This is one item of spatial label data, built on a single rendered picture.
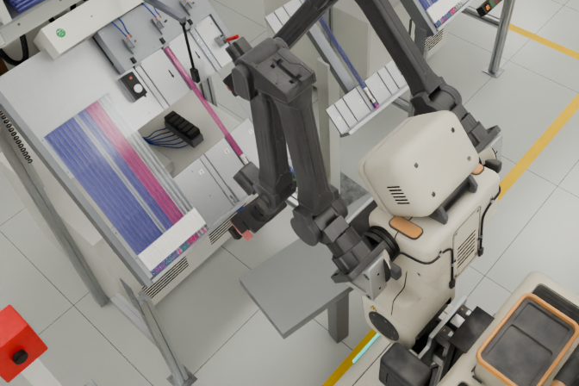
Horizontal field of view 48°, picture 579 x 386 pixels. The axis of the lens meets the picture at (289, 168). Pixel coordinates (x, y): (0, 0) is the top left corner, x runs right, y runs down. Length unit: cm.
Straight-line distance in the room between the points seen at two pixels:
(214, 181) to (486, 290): 126
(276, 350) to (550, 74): 203
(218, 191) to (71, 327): 105
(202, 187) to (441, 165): 91
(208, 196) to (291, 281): 37
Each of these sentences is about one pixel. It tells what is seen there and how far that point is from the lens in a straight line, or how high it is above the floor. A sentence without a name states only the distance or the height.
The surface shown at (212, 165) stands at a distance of 205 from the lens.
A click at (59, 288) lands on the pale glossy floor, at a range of 296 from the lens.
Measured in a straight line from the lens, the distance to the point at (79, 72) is 196.
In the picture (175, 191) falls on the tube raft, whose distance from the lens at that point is 199.
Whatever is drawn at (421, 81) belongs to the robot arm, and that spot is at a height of 131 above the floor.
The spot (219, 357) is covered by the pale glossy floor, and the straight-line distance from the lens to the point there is 262.
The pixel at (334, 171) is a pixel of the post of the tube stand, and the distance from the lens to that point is 280.
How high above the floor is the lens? 237
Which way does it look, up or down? 50 degrees down
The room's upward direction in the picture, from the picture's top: 6 degrees counter-clockwise
